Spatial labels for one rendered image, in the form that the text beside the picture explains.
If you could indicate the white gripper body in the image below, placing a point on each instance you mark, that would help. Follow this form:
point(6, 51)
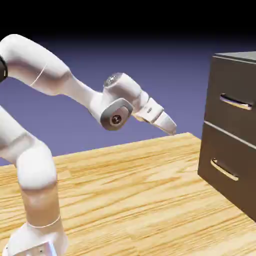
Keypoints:
point(165, 121)

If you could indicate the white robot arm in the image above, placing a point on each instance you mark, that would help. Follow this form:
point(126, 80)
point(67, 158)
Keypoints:
point(50, 78)

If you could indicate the dark brown cabinet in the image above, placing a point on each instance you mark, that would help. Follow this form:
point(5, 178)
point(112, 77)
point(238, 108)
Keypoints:
point(228, 128)

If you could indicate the dark brown drawer front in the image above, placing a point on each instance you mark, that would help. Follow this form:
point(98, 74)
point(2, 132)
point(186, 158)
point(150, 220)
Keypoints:
point(230, 84)
point(226, 188)

